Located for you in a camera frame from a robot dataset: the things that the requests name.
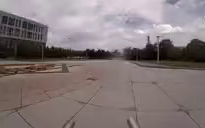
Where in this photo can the row of trees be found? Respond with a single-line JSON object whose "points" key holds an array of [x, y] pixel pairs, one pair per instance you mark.
{"points": [[96, 54]]}

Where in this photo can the short concrete block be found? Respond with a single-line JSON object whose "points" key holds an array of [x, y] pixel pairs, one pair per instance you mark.
{"points": [[65, 68]]}

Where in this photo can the pole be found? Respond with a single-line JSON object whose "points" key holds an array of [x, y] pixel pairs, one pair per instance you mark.
{"points": [[158, 50]]}

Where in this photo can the grey concrete slab pavement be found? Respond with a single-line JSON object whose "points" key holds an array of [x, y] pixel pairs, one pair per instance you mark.
{"points": [[150, 96]]}

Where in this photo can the grass strip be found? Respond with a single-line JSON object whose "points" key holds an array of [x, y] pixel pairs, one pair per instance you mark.
{"points": [[176, 63]]}

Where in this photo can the bare soil bed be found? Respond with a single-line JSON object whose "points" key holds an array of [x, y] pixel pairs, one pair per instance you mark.
{"points": [[20, 69]]}

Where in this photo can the pale building with window rows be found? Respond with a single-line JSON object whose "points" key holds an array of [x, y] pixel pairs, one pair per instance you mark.
{"points": [[16, 30]]}

